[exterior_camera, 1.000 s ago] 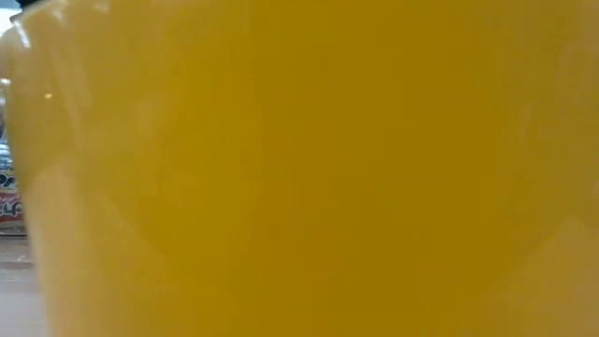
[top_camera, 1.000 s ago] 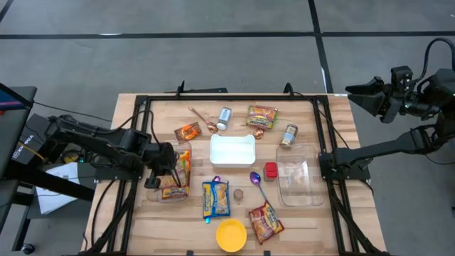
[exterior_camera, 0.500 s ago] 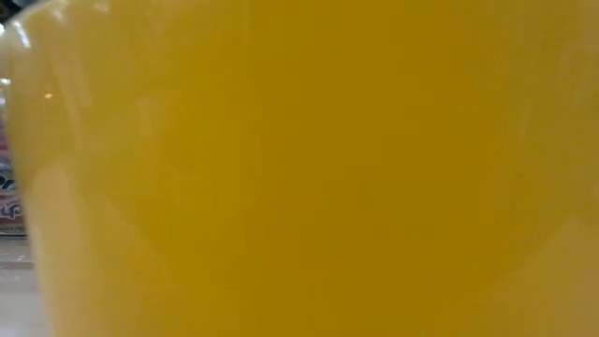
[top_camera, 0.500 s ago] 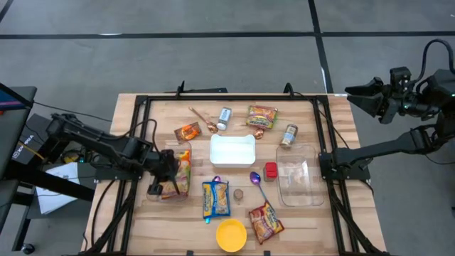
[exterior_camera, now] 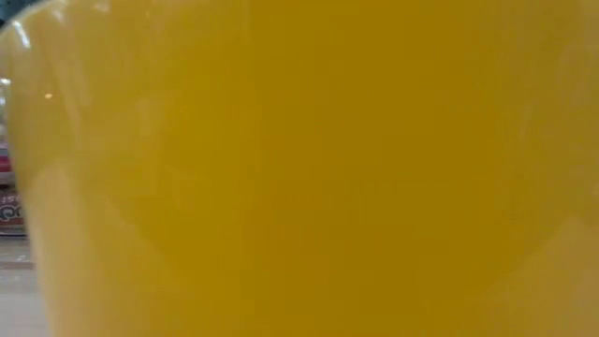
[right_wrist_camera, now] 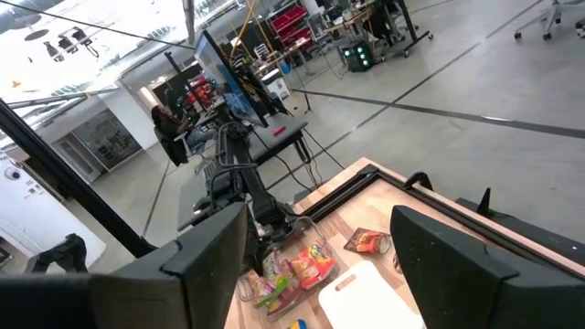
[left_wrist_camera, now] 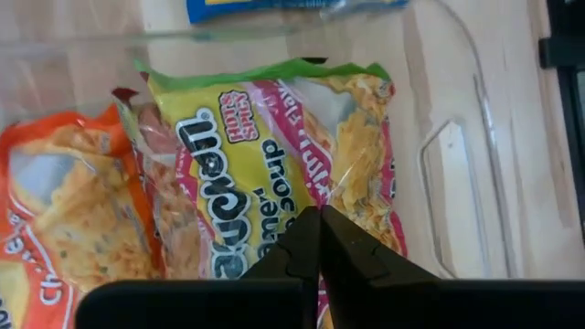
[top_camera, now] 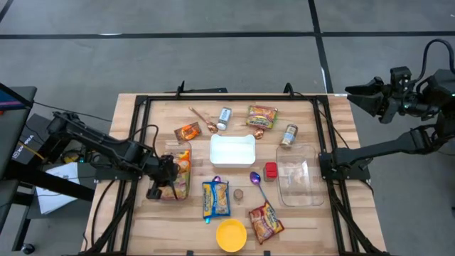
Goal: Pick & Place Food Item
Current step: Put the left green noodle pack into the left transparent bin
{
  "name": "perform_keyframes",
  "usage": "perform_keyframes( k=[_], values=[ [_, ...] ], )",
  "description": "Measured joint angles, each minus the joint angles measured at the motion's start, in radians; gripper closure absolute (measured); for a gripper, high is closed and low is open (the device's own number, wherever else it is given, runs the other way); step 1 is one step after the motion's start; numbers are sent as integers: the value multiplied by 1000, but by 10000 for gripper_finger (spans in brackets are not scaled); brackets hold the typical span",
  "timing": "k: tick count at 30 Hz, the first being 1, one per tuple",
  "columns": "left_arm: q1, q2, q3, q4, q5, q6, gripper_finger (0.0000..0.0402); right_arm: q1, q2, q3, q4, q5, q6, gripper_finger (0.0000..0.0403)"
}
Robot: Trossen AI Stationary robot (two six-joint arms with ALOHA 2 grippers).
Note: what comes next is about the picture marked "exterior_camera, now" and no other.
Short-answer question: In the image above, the yellow plastic bowl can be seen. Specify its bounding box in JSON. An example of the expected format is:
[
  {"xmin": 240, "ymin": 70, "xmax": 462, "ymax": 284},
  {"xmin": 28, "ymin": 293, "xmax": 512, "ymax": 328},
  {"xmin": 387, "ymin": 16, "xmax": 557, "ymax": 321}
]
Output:
[{"xmin": 0, "ymin": 0, "xmax": 599, "ymax": 337}]

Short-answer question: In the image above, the orange instant noodle packet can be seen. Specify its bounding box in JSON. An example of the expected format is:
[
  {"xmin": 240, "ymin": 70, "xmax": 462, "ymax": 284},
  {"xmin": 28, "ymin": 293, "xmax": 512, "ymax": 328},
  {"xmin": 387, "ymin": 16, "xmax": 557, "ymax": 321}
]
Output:
[{"xmin": 0, "ymin": 186, "xmax": 25, "ymax": 235}]

